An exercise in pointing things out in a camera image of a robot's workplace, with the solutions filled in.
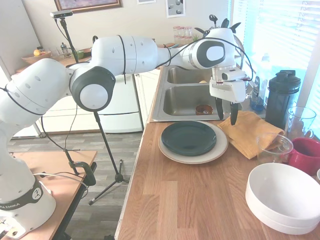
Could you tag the clear glass pitcher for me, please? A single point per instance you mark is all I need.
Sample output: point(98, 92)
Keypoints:
point(300, 122)

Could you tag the blue dish soap bottle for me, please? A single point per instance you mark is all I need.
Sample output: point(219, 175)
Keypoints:
point(257, 102)

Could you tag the black flat turner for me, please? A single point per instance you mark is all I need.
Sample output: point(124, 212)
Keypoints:
point(199, 30)

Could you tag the grey paper poster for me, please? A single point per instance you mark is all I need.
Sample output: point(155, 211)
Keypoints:
point(175, 8)

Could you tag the wooden fruit bowl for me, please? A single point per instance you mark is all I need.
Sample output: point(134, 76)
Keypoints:
point(36, 60)

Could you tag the clear plastic cup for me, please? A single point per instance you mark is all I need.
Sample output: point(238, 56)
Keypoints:
point(272, 155)

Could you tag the orange yellow towel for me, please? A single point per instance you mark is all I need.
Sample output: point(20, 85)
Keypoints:
point(250, 135)

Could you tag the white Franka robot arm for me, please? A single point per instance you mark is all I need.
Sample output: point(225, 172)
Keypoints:
point(125, 55)

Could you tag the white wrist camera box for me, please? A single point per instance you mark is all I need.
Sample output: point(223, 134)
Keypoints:
point(232, 75)

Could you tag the large beige plate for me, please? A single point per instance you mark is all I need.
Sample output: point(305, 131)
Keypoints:
point(221, 147)

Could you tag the wooden framed picture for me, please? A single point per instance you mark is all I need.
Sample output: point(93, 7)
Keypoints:
point(87, 6)

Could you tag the white window blind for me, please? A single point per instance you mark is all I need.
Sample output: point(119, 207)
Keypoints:
point(275, 37)

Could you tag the grey stereo camera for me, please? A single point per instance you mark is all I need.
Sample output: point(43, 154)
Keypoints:
point(61, 14)

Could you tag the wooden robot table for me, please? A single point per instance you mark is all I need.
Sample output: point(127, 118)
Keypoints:
point(50, 162)

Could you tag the dark blue plate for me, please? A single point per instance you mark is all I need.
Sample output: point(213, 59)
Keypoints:
point(187, 137)

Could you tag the black angled spatula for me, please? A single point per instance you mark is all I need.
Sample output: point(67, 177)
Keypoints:
point(236, 26)

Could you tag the red mug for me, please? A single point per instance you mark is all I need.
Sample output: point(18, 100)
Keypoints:
point(305, 157)

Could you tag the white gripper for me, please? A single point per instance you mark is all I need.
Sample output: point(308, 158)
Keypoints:
point(226, 91)

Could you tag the red camera mount plate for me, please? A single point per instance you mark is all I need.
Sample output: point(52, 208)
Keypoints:
point(246, 79)

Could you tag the brown bowl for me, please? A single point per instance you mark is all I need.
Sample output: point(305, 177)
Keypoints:
point(203, 111)

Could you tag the green table clamp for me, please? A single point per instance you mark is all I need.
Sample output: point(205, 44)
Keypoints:
point(87, 172)

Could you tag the black slotted spoon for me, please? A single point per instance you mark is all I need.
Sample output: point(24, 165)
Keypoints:
point(213, 18)

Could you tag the white kitchen cabinets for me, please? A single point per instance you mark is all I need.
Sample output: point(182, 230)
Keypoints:
point(62, 120)

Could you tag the white paper poster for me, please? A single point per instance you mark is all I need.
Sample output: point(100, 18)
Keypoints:
point(146, 1)

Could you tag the white ceramic bowl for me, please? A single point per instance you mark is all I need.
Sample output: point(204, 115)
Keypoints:
point(282, 190)
point(275, 225)

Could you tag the black solid spoon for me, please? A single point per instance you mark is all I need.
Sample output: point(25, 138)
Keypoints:
point(225, 23)

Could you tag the black tripod stand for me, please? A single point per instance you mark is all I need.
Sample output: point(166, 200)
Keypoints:
point(117, 177)

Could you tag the red-lidded glass jar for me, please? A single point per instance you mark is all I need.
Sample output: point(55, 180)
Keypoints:
point(182, 33)
point(188, 33)
point(176, 33)

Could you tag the glass french press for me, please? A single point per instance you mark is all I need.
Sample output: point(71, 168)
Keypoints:
point(65, 51)

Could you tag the stainless double sink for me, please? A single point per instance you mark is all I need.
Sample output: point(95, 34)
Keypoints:
point(185, 100)

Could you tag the black shaker bottle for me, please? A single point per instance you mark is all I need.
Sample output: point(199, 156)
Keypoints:
point(280, 100)

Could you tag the small potted plant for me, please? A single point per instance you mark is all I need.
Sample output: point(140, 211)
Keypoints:
point(196, 37)

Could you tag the white stove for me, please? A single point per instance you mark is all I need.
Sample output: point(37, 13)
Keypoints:
point(120, 120)

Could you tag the yellow fruit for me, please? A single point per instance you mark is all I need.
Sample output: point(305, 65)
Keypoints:
point(37, 52)

